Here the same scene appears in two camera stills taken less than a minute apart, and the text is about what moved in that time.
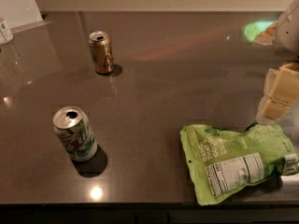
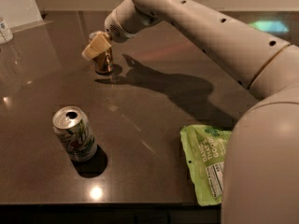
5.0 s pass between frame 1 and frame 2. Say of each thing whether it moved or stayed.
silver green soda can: stayed
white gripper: moved
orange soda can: stayed
